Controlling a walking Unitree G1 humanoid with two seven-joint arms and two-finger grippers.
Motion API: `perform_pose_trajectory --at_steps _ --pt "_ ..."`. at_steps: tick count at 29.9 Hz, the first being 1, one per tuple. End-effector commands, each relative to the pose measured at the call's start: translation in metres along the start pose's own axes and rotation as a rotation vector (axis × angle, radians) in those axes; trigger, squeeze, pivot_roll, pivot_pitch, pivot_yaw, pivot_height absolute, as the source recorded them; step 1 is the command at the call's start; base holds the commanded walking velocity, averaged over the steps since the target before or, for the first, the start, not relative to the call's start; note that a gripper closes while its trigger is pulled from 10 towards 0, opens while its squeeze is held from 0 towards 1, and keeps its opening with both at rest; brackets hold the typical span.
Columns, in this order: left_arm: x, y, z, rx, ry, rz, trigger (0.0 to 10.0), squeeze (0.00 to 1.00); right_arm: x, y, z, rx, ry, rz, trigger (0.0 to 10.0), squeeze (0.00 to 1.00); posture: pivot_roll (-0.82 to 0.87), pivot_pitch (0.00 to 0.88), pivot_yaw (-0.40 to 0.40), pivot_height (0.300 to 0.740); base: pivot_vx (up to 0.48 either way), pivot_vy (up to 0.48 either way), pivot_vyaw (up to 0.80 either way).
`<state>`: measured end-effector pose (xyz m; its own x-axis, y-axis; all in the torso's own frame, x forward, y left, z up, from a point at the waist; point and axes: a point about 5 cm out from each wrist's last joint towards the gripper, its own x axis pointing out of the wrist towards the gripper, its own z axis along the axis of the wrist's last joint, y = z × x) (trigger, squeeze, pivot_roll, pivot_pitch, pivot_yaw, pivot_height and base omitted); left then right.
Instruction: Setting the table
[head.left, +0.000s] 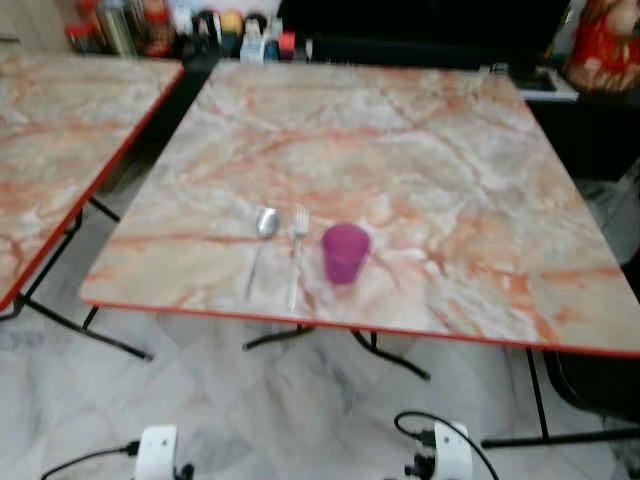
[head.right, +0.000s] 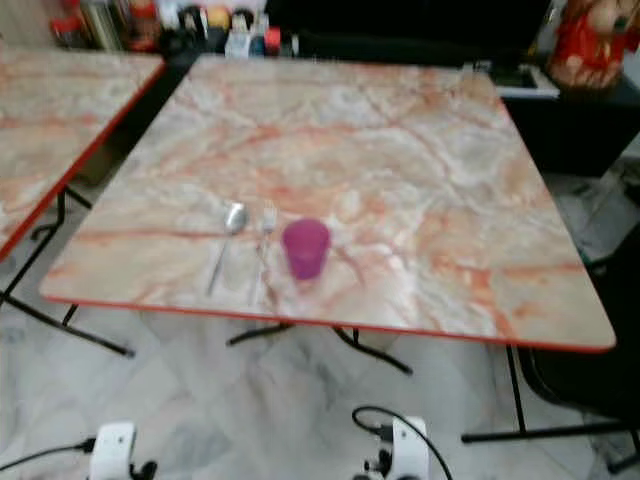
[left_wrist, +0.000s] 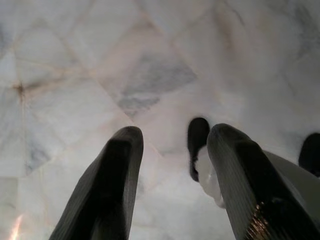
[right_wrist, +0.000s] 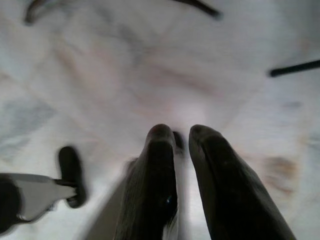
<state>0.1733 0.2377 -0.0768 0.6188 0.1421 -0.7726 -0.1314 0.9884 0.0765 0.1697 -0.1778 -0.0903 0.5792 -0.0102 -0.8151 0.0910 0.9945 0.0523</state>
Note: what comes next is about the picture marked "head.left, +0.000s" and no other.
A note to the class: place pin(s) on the purple plastic cup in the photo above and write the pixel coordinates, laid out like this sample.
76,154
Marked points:
345,252

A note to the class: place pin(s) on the black chair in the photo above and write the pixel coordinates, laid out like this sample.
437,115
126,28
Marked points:
600,385

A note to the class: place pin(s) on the silver metal spoon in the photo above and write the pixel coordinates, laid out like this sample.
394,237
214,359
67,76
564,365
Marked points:
266,222

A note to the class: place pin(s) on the silver metal fork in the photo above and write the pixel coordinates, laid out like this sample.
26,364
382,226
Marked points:
299,226

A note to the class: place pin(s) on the black cabinet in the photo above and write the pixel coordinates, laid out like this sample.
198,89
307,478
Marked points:
590,135

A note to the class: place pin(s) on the white tray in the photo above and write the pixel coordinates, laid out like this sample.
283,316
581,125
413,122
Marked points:
548,86

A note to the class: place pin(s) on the small red container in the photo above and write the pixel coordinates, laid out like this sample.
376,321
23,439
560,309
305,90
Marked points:
287,45

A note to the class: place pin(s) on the black toy figure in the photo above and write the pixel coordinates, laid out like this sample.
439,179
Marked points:
205,28

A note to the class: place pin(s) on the red bottle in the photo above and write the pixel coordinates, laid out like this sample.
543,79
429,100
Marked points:
157,25

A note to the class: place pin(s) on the silver metal canister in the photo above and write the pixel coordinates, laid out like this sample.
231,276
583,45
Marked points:
118,28

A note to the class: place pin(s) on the black television screen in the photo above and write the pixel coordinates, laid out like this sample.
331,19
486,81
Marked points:
420,20

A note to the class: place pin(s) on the yellow toy figure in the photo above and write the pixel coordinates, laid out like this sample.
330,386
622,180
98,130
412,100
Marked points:
232,20

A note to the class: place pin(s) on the red doll figurine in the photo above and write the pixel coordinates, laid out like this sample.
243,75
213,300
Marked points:
605,45

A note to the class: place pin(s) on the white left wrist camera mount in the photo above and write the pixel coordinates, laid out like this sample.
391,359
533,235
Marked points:
157,452

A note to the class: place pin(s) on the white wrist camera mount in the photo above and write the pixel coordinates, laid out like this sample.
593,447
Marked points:
157,452
452,452

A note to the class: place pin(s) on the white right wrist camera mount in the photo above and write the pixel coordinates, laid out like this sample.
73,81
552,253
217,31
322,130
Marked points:
452,452

